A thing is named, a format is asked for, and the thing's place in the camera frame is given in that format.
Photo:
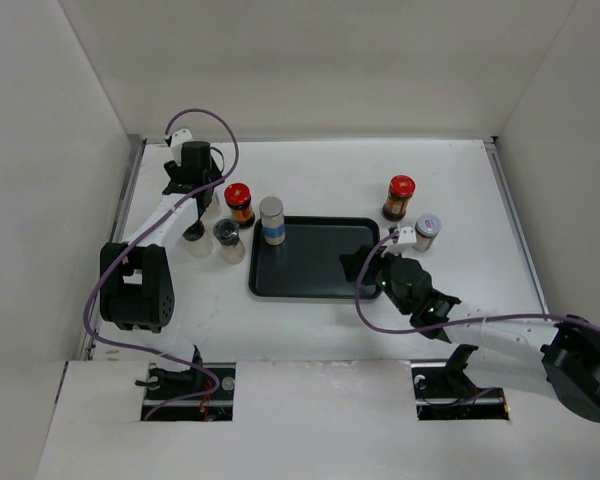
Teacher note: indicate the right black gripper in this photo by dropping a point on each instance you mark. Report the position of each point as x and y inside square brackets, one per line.
[387, 257]

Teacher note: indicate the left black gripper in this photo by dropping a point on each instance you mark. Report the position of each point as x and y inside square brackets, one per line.
[174, 170]

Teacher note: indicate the peppercorn bottle blue label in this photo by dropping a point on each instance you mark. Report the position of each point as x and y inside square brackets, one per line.
[272, 220]

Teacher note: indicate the peppercorn bottle silver cap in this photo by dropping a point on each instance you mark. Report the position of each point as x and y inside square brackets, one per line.
[208, 201]

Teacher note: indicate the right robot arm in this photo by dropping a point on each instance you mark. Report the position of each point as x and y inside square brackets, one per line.
[557, 356]

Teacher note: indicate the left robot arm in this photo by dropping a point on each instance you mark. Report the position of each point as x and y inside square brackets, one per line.
[138, 297]

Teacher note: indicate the dark sauce jar red lid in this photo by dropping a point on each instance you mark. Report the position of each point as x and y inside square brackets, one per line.
[238, 199]

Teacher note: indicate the small jar pink label lid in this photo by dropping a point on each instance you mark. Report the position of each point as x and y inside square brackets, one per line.
[427, 228]

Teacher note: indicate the pepper grinder clear cap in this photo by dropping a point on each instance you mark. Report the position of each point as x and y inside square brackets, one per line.
[232, 250]

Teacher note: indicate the grinder bottle black knob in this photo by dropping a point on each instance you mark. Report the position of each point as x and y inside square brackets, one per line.
[197, 241]

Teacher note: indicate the orange sauce jar red lid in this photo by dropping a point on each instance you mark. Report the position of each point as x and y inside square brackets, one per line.
[401, 189]

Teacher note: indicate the black rectangular tray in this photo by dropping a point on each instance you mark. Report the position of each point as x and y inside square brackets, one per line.
[307, 264]

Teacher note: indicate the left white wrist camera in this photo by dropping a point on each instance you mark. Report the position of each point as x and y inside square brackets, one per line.
[176, 139]

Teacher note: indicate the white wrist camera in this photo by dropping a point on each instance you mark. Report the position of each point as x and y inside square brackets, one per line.
[176, 139]
[402, 238]

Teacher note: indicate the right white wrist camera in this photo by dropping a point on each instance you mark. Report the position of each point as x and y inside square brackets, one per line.
[402, 238]

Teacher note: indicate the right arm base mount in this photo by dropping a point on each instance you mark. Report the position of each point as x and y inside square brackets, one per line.
[443, 392]

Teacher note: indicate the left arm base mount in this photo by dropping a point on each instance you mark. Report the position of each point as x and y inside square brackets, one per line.
[179, 396]

